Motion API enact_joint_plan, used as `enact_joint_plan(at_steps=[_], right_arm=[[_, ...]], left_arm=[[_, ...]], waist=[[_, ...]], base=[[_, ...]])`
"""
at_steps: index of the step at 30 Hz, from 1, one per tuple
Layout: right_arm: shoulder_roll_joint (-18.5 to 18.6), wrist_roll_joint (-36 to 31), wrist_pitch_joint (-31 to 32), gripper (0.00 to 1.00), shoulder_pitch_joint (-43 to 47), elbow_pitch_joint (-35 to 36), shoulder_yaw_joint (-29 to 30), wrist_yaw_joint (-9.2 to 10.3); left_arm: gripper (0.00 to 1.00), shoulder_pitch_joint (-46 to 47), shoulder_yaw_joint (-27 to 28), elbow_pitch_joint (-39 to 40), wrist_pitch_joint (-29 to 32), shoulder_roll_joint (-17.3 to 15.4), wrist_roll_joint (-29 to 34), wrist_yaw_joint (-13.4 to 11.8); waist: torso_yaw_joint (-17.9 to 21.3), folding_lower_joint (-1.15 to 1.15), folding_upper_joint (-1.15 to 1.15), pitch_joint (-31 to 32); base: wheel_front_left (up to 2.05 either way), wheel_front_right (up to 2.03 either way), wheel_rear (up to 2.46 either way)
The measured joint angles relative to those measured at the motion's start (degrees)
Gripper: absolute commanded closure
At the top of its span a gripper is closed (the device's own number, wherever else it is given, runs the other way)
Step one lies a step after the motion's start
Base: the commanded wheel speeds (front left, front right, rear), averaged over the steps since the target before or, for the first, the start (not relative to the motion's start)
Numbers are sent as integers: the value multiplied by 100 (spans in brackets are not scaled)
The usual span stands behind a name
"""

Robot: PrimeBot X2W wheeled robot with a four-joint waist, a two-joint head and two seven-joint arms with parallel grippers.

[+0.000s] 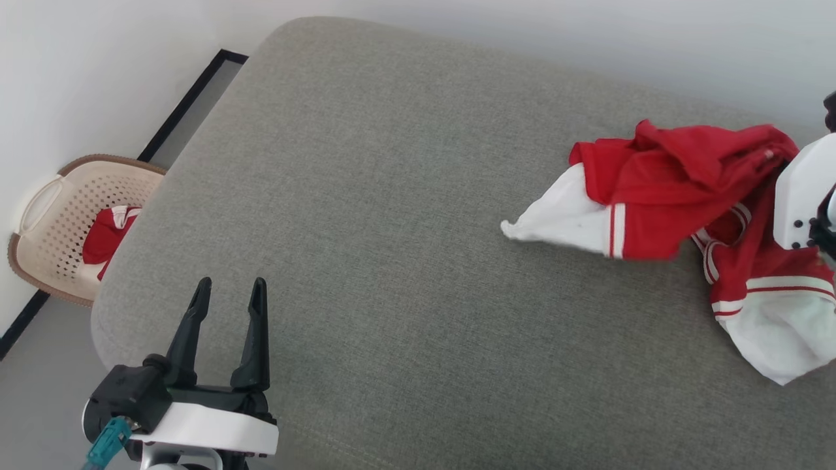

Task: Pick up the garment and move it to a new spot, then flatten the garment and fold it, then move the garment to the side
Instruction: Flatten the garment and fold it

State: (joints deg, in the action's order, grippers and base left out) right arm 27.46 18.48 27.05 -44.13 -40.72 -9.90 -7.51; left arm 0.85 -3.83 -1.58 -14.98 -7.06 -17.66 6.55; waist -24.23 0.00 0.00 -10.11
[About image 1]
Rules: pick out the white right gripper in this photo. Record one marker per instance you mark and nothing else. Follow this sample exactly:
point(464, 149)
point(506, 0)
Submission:
point(806, 189)

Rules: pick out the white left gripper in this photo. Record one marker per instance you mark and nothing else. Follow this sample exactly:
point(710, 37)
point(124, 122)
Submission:
point(215, 427)

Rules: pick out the red and white sports shirt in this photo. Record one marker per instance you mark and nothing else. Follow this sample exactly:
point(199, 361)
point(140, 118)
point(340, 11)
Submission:
point(659, 189)

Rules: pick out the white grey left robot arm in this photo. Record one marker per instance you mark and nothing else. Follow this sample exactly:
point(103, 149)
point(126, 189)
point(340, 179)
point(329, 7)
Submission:
point(170, 458)

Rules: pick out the red garment with white stripes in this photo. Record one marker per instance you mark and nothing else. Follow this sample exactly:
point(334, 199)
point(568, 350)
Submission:
point(104, 238)

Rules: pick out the beige perforated laundry basket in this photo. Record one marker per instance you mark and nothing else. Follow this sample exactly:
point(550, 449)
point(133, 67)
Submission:
point(65, 222)

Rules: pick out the grey fabric sofa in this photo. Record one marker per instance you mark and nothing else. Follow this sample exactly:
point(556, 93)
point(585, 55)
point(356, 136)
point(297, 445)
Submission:
point(405, 228)

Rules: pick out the black skirting strip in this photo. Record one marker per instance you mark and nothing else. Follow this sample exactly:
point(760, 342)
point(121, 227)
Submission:
point(176, 111)

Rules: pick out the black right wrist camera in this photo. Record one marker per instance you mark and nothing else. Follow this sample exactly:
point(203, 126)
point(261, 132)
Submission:
point(831, 111)

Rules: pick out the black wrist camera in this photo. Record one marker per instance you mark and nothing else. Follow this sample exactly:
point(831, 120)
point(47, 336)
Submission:
point(831, 111)
point(127, 395)

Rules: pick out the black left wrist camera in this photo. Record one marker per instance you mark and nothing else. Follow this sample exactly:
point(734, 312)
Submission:
point(127, 395)

